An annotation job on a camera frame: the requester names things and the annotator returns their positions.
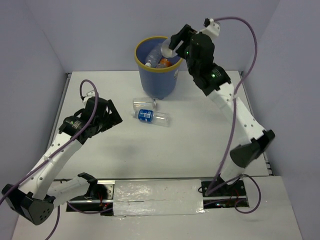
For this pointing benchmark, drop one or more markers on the clear bottle near bin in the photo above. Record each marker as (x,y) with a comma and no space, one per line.
(145,103)

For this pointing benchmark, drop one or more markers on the orange label long bottle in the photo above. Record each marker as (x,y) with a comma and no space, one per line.
(163,63)

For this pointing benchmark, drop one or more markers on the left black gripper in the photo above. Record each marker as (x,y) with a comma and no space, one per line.
(113,119)

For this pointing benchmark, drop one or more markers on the clear crushed bottle white cap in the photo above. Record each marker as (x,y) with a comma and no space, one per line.
(154,56)

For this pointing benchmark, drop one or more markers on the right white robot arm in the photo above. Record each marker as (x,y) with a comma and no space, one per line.
(248,139)

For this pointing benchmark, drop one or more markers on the blue label clear bottle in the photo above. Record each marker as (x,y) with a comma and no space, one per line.
(152,117)

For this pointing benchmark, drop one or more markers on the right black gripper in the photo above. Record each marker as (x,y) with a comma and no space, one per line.
(183,34)

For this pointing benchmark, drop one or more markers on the short clear wide bottle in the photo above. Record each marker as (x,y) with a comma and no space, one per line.
(166,51)

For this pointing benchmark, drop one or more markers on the blue bin with yellow rim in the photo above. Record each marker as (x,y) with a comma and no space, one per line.
(156,82)

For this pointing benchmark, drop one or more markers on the silver foil sheet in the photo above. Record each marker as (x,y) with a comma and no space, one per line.
(157,198)

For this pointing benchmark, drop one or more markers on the black metal base rail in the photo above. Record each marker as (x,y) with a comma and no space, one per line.
(100,200)

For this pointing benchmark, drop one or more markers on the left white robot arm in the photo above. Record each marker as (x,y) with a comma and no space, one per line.
(35,198)

